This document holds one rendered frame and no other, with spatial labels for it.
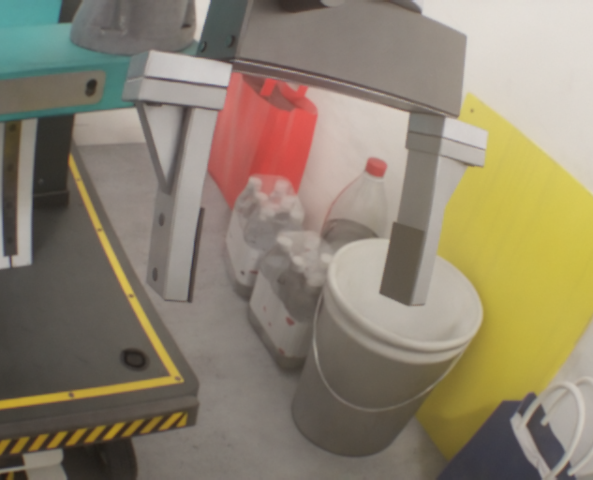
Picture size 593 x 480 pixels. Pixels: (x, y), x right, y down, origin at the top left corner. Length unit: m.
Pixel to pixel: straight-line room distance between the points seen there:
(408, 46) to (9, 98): 0.40
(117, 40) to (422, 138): 0.36
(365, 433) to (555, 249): 0.47
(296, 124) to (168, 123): 1.37
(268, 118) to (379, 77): 1.31
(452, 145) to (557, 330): 0.74
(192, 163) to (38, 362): 0.58
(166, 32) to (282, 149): 1.05
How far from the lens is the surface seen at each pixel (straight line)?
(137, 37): 0.61
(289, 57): 0.26
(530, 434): 1.06
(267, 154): 1.61
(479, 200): 1.17
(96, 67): 0.60
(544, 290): 1.06
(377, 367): 1.00
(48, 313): 0.87
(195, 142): 0.26
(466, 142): 0.34
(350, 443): 1.17
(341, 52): 0.28
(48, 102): 0.60
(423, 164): 0.34
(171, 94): 0.25
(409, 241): 0.34
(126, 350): 0.83
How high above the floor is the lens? 0.91
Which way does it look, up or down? 31 degrees down
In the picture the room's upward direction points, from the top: 17 degrees clockwise
